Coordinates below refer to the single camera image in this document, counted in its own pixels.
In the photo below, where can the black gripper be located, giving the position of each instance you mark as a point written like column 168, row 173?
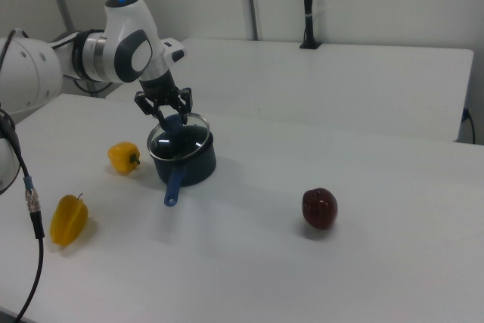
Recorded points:
column 159, row 90

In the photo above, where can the glass lid with blue knob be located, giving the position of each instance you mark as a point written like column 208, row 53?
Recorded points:
column 172, row 123

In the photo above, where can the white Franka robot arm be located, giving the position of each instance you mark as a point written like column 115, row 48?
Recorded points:
column 125, row 28

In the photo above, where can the yellow bell pepper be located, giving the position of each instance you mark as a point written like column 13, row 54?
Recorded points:
column 121, row 158

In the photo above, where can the white table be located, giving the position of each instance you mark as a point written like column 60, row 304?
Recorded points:
column 302, row 84

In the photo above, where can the yellow starfruit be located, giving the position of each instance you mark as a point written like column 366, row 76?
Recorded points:
column 70, row 221

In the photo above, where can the dark red bell pepper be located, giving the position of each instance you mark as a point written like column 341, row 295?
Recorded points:
column 319, row 209

